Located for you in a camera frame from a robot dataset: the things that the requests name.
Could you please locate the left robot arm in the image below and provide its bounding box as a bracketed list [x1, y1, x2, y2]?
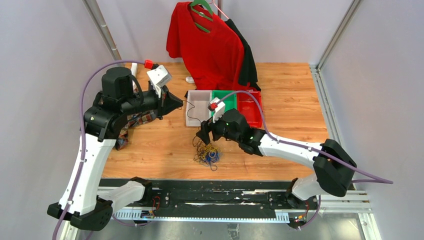
[47, 64, 183, 231]

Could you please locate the black cable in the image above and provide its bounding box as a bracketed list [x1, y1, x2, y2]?
[182, 100, 202, 123]

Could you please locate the green plastic bin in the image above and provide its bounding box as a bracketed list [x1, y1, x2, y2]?
[212, 90, 237, 112]

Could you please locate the pink clothes hanger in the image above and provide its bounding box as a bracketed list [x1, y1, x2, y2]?
[211, 0, 230, 20]

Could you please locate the yellow cable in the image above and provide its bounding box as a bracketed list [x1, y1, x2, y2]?
[197, 144, 221, 164]

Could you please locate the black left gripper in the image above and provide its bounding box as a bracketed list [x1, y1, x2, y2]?
[121, 83, 184, 120]

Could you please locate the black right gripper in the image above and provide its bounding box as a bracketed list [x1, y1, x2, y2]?
[196, 110, 241, 145]

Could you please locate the white plastic bin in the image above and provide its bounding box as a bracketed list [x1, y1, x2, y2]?
[185, 90, 212, 127]

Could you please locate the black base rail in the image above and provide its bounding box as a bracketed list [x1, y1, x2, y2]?
[114, 179, 336, 224]

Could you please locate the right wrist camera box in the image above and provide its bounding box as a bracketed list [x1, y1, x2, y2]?
[208, 97, 226, 123]

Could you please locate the red t-shirt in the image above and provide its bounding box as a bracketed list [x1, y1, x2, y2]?
[166, 1, 248, 90]

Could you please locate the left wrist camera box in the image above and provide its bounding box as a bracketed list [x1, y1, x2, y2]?
[146, 64, 172, 87]

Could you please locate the red plastic bin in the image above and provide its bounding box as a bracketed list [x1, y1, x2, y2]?
[236, 93, 263, 128]

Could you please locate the plaid cloth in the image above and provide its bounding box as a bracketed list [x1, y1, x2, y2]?
[114, 110, 157, 151]

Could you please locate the black t-shirt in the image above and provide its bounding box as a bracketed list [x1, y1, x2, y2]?
[225, 19, 261, 92]

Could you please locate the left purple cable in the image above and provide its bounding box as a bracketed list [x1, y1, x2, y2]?
[52, 60, 147, 240]

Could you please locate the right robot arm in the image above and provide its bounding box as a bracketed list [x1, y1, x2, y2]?
[196, 109, 357, 209]

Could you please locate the green clothes hanger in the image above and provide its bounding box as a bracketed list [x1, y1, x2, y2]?
[189, 0, 214, 22]

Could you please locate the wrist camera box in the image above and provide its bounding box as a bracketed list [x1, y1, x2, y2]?
[146, 64, 172, 87]
[208, 97, 226, 123]

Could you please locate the white stand with pole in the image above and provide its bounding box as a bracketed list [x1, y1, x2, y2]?
[82, 0, 139, 90]

